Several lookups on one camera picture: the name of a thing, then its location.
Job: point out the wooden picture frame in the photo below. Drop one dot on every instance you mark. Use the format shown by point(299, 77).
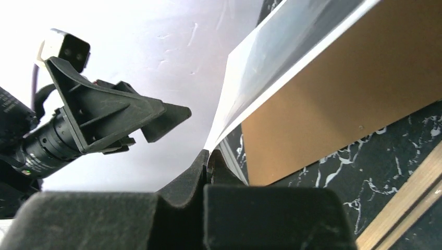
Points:
point(408, 205)

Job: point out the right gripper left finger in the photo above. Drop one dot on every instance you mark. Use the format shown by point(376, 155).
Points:
point(170, 218)

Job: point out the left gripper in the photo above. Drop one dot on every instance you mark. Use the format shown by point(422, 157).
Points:
point(93, 119)

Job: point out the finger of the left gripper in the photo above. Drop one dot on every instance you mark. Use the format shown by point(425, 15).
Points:
point(173, 116)

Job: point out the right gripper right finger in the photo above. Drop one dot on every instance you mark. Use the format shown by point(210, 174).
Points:
point(270, 217)

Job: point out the brown cardboard backing board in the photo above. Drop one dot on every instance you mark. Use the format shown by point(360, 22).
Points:
point(384, 67)

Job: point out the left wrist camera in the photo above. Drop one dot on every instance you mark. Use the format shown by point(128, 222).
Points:
point(61, 44)

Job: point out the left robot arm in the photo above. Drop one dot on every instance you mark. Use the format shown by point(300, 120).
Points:
point(17, 122)

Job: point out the landscape photo print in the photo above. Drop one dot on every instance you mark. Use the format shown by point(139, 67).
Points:
point(289, 38)

